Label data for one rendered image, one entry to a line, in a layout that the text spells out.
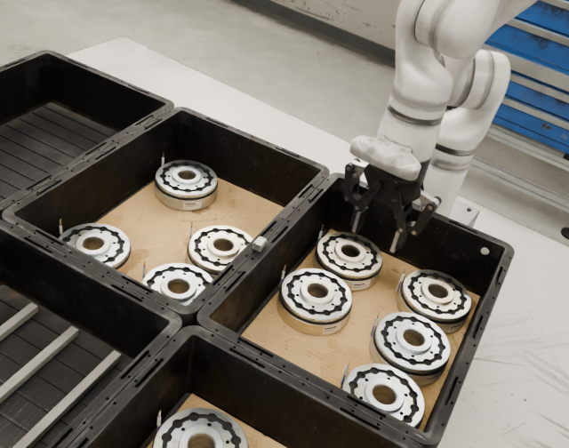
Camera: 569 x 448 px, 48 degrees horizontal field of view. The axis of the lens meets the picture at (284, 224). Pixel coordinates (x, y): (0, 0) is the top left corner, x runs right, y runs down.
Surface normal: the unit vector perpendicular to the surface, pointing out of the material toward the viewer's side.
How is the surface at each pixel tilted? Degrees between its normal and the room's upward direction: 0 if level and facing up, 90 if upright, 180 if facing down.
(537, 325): 0
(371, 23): 90
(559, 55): 90
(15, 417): 0
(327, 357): 0
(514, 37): 90
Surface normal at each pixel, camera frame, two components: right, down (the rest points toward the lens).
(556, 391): 0.15, -0.77
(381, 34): -0.55, 0.44
